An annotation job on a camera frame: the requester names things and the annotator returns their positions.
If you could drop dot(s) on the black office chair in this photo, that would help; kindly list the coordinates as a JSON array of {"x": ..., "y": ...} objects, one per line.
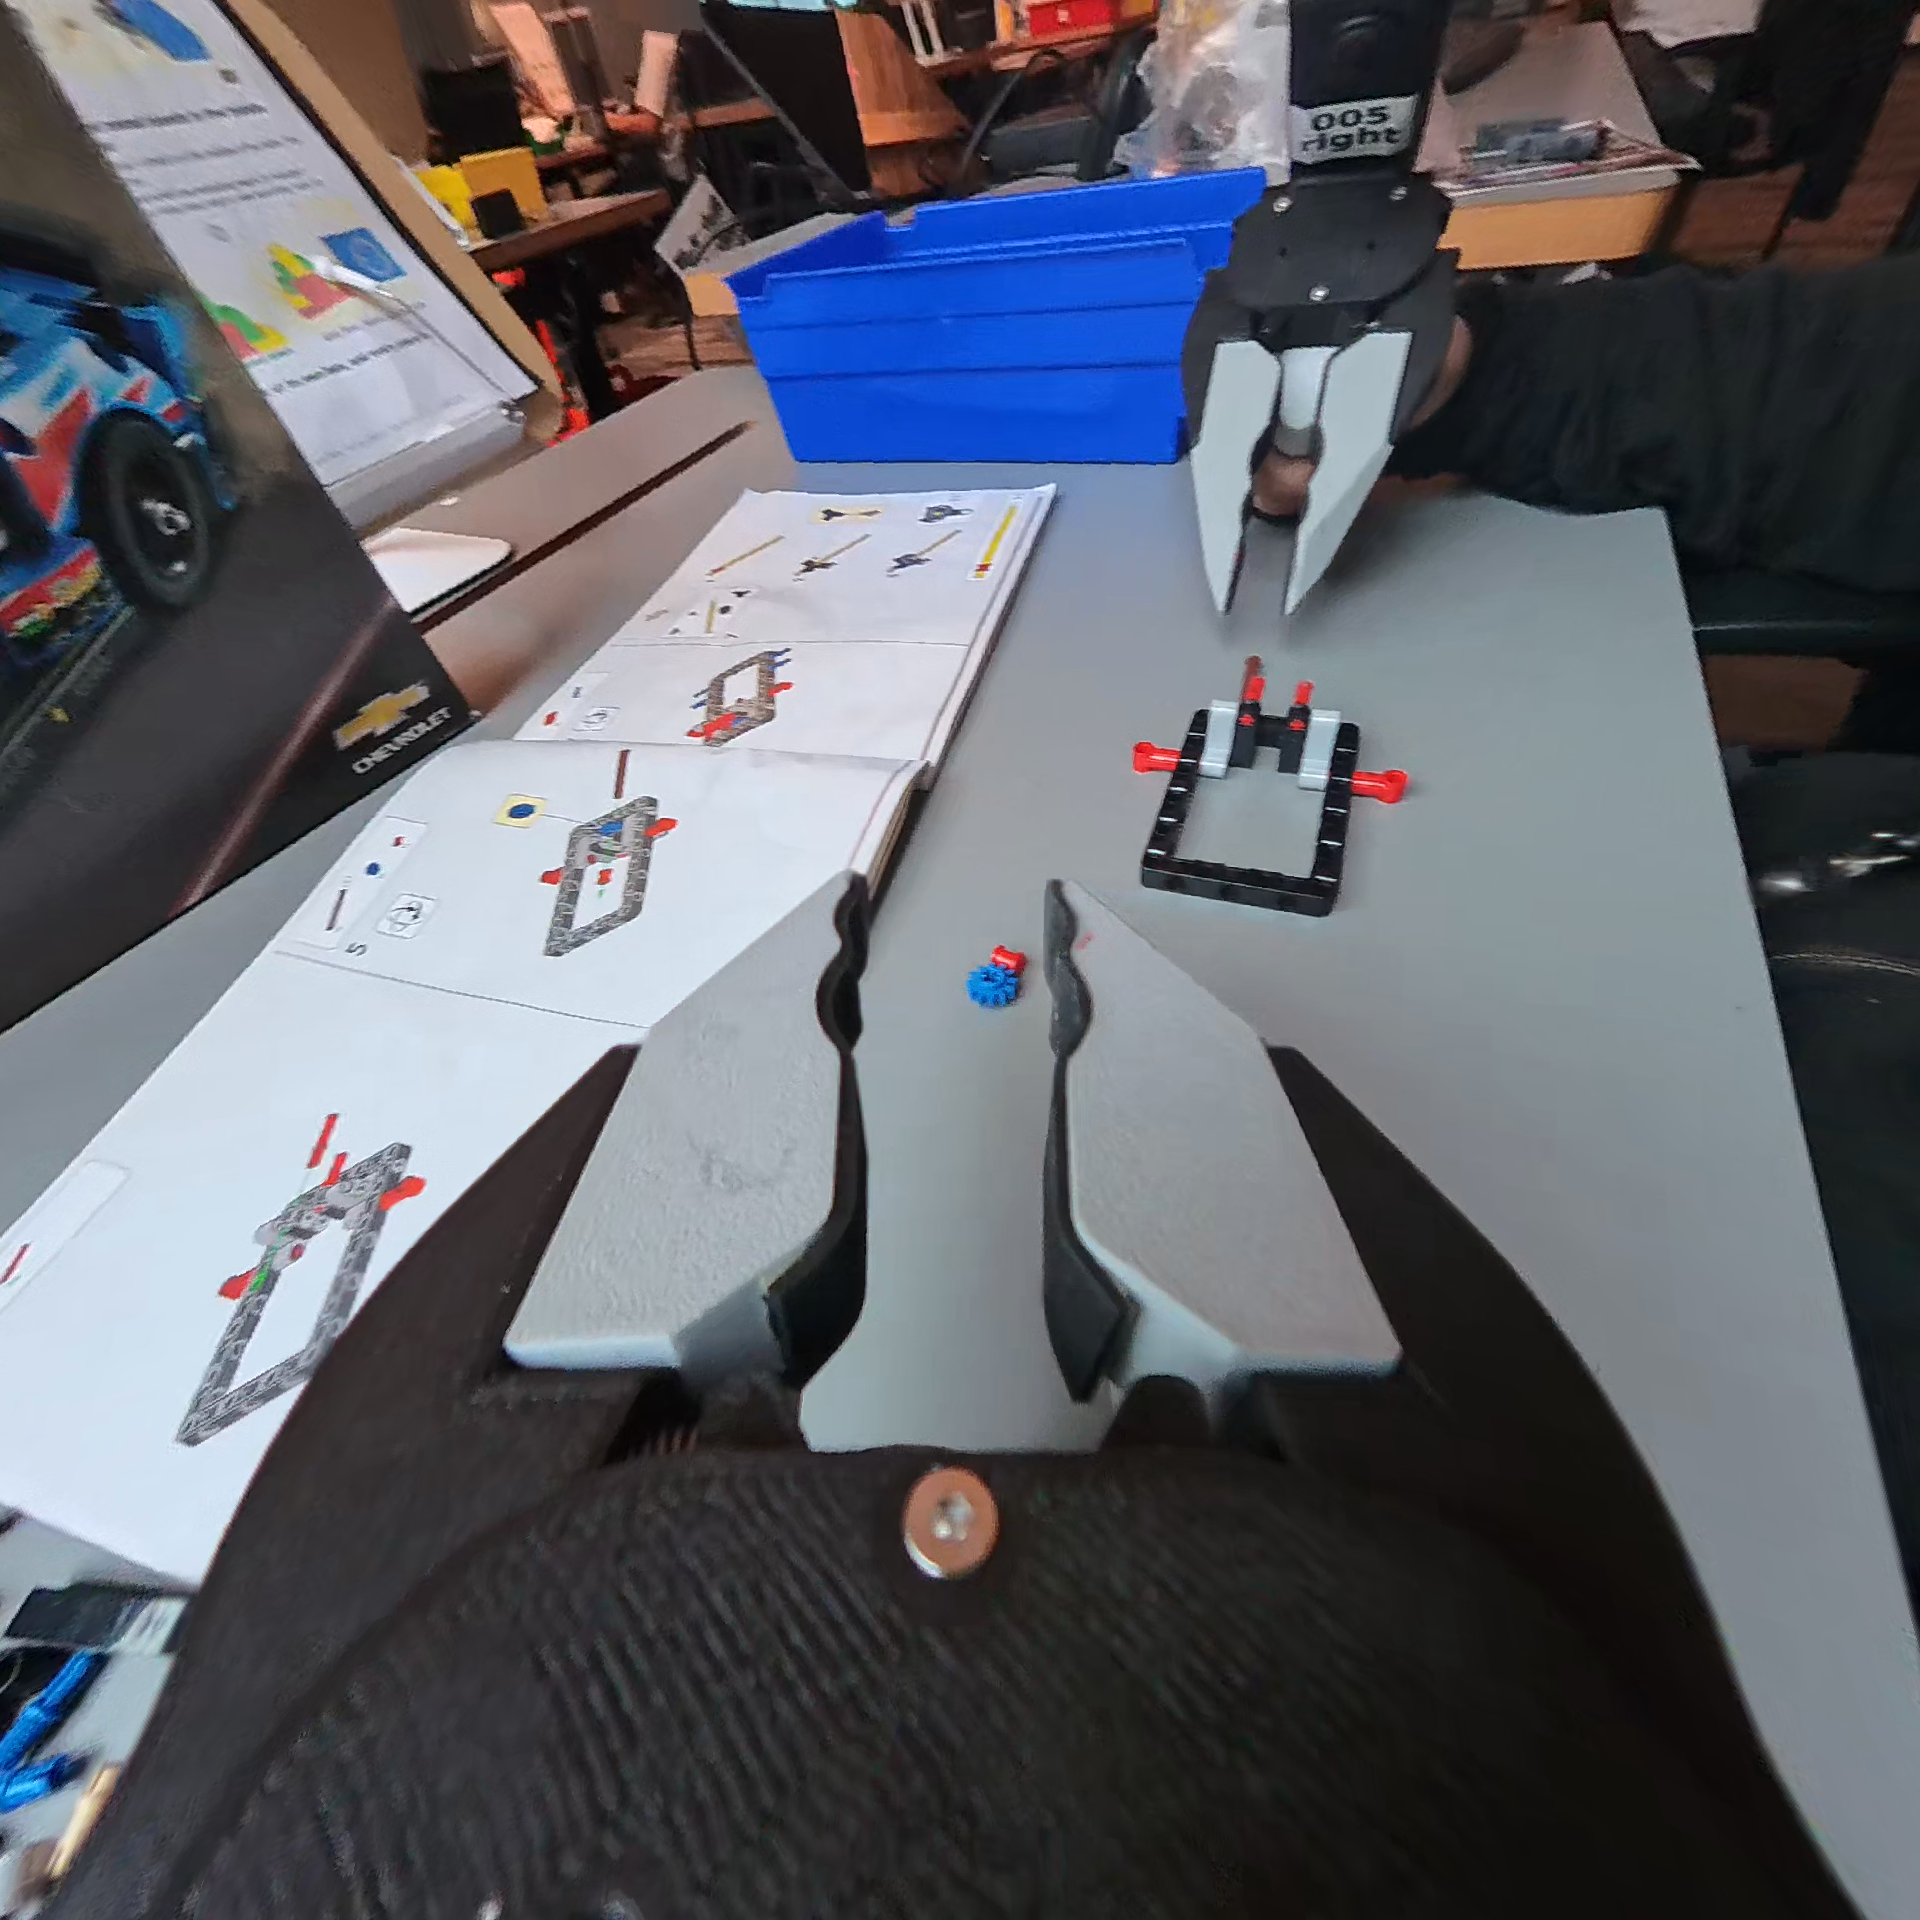
[{"x": 1846, "y": 931}]

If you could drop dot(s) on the white printed cardboard panel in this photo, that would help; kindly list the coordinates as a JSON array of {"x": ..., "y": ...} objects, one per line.
[{"x": 300, "y": 224}]

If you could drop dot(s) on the yellow plastic box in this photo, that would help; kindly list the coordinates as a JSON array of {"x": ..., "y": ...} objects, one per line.
[{"x": 466, "y": 171}]

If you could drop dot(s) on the blue plastic storage bin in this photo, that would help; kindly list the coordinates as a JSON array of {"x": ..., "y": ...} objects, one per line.
[{"x": 974, "y": 345}]

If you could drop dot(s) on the person's right hand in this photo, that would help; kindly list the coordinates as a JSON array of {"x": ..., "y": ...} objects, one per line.
[{"x": 1286, "y": 482}]

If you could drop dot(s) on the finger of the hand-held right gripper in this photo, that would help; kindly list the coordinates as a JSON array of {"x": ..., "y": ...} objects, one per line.
[
  {"x": 1238, "y": 451},
  {"x": 1350, "y": 451}
]

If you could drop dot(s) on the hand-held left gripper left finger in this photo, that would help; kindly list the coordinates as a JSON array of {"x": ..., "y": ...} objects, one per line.
[{"x": 704, "y": 1171}]

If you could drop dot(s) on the lego instruction booklet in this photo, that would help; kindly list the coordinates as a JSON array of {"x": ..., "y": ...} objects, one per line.
[{"x": 452, "y": 931}]

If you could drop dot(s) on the pile of loose lego pieces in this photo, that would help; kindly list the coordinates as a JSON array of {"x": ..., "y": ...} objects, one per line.
[{"x": 44, "y": 1723}]

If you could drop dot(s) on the white flat pad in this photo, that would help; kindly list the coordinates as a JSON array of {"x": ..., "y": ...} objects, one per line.
[{"x": 436, "y": 570}]

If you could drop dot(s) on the stack of printed papers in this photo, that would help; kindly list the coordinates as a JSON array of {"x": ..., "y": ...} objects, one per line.
[{"x": 1559, "y": 150}]

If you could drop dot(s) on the wooden background desk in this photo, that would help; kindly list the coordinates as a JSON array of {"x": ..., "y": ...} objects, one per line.
[{"x": 1559, "y": 234}]

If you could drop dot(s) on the black lego car box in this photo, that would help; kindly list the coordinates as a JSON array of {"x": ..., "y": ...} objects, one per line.
[{"x": 181, "y": 721}]

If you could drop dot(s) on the blue lego gear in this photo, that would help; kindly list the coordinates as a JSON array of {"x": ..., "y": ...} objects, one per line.
[{"x": 991, "y": 984}]

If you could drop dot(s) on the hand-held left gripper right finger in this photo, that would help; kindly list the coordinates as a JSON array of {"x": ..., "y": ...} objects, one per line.
[{"x": 1202, "y": 1171}]

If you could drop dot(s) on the black lego frame assembly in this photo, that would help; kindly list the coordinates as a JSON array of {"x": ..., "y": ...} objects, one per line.
[{"x": 1186, "y": 840}]

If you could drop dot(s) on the person's right forearm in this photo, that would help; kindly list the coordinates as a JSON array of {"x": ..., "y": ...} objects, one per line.
[{"x": 1666, "y": 406}]

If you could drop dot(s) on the clear plastic bag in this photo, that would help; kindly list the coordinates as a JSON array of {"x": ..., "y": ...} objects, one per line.
[{"x": 1202, "y": 89}]

